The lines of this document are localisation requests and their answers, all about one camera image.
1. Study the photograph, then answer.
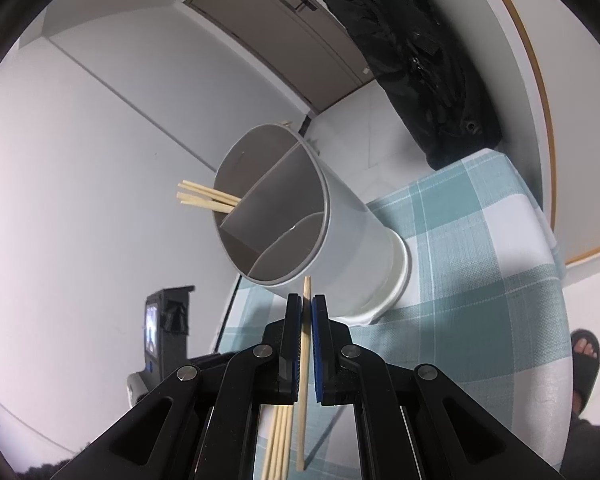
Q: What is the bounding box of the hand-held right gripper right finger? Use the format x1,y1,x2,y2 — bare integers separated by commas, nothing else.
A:
310,294,563,480

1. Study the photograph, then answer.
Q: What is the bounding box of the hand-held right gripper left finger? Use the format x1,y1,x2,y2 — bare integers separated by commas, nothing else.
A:
50,294,303,480

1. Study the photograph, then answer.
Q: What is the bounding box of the single wooden chopstick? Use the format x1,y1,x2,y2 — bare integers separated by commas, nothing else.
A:
296,276,313,472

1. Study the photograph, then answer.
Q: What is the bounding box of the white grey utensil holder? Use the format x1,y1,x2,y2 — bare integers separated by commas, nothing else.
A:
214,123,412,326

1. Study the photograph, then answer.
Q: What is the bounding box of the bundle of wooden chopsticks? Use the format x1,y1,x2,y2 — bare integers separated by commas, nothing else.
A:
176,179,295,480

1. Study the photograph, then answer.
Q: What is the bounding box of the teal checked tablecloth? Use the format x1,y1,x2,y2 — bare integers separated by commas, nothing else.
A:
215,147,573,480

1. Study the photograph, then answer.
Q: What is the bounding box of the black slipper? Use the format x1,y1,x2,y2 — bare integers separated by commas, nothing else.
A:
570,329,600,416

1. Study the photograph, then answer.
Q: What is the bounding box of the person's foot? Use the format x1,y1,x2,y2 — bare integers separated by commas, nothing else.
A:
574,336,598,361

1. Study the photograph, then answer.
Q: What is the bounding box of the black backpack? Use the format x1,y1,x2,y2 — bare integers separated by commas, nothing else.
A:
312,0,503,171

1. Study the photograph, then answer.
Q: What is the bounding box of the person's dark trouser leg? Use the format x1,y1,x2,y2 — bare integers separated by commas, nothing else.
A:
562,412,600,480

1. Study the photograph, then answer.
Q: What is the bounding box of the grey entrance door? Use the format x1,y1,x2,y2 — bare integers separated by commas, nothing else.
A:
184,0,376,116

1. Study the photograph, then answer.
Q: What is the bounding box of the white cabinet with wood trim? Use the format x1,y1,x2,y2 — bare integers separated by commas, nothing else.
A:
475,0,600,268

